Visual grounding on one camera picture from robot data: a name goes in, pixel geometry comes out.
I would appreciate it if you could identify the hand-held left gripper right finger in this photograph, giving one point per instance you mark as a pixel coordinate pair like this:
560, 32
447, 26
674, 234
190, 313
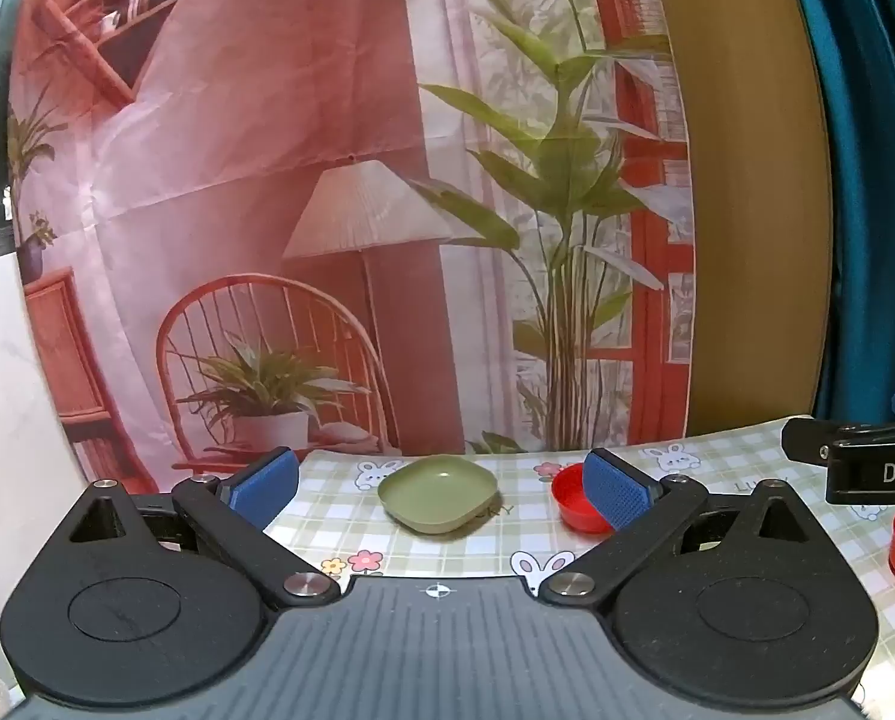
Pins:
614, 491

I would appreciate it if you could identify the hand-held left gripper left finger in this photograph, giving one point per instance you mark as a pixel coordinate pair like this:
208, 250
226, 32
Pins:
264, 487

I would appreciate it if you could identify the green square plate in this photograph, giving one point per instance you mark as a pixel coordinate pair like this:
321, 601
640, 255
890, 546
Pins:
438, 493

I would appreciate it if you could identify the checked bunny tablecloth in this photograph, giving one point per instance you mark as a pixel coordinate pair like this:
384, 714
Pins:
455, 556

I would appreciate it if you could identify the teal curtain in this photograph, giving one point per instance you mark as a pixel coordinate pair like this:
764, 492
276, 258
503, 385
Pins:
875, 180

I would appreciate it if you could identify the brown wooden board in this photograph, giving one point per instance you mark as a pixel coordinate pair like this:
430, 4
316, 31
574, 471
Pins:
747, 202

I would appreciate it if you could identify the printed room scene wall cloth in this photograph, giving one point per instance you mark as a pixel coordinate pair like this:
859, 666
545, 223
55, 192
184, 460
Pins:
327, 187

